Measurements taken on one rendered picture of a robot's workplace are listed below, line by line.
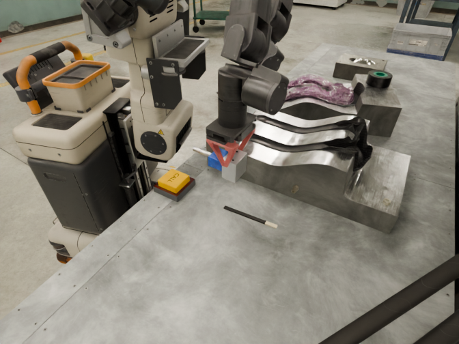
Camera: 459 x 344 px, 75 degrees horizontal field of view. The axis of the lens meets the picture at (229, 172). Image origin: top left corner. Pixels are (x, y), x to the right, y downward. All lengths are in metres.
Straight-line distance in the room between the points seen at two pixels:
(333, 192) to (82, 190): 0.90
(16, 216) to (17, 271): 0.43
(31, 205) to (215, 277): 1.75
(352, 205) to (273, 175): 0.20
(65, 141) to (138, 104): 0.27
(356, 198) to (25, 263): 1.65
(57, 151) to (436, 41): 3.98
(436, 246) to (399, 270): 0.12
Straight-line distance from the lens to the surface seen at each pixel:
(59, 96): 1.27
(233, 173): 0.65
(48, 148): 1.19
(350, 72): 1.52
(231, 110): 0.56
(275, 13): 0.79
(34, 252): 1.95
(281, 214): 0.74
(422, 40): 4.31
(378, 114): 1.08
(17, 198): 2.34
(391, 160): 0.90
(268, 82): 0.51
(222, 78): 0.55
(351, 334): 0.57
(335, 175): 0.70
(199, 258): 0.66
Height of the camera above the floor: 1.34
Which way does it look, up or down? 39 degrees down
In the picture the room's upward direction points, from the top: straight up
